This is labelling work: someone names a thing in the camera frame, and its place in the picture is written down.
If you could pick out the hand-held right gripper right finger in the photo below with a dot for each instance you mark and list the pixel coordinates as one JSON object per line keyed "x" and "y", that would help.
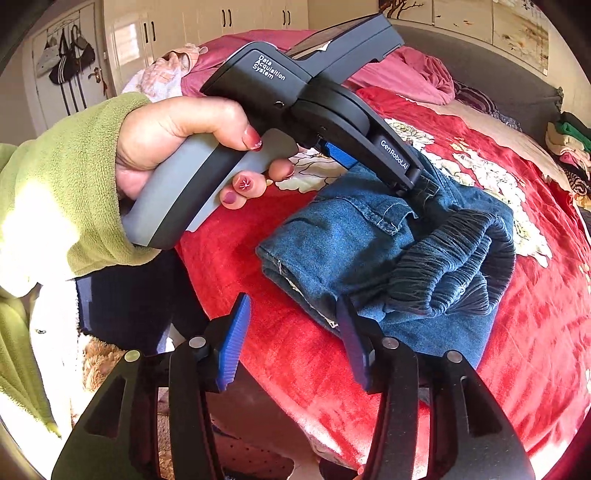
{"x": 353, "y": 344}

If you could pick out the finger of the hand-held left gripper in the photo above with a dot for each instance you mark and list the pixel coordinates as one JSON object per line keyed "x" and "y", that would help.
{"x": 392, "y": 154}
{"x": 339, "y": 156}

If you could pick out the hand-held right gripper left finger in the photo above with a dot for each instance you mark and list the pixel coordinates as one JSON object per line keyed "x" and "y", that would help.
{"x": 233, "y": 344}

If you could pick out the blue denim pants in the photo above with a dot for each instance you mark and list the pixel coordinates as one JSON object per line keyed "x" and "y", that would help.
{"x": 332, "y": 240}

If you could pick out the person's left forearm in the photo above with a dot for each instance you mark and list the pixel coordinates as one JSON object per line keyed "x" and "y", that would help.
{"x": 55, "y": 184}

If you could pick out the person's left hand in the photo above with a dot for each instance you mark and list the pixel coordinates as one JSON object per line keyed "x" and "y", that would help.
{"x": 166, "y": 124}

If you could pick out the pink blanket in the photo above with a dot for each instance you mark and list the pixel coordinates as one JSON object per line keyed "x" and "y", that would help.
{"x": 415, "y": 78}

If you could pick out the dark striped cloth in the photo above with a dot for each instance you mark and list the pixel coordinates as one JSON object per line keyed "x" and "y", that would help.
{"x": 475, "y": 98}

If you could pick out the person's dark trouser leg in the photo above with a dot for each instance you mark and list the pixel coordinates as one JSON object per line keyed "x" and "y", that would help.
{"x": 129, "y": 304}

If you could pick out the cream wardrobe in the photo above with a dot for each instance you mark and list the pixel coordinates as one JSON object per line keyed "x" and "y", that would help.
{"x": 184, "y": 27}

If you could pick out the beige bed sheet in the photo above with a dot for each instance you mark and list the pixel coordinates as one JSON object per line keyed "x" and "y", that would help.
{"x": 508, "y": 134}

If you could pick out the pink perforated slipper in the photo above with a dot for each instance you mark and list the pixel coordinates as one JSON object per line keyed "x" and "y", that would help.
{"x": 249, "y": 461}

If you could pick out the white pink floral cloth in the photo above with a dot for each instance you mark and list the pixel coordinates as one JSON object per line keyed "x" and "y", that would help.
{"x": 161, "y": 74}

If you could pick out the brown fluffy mat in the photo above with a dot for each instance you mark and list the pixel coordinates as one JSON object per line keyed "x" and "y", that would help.
{"x": 99, "y": 362}

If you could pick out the grey headboard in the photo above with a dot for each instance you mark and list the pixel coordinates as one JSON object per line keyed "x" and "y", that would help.
{"x": 498, "y": 69}

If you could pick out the pile of folded clothes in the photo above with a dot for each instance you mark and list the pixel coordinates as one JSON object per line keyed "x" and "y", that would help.
{"x": 568, "y": 147}

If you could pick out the red floral blanket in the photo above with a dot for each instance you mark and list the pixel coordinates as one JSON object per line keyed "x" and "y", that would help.
{"x": 531, "y": 323}

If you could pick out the person's green fleece robe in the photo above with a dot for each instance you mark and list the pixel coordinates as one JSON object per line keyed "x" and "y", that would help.
{"x": 18, "y": 350}

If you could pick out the black striped bag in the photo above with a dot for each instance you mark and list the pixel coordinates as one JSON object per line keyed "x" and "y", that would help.
{"x": 67, "y": 64}

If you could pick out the white door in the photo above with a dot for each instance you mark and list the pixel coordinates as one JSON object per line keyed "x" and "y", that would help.
{"x": 41, "y": 101}

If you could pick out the wall painting panel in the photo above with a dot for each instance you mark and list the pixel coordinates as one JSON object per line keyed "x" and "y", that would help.
{"x": 521, "y": 32}
{"x": 461, "y": 14}
{"x": 404, "y": 7}

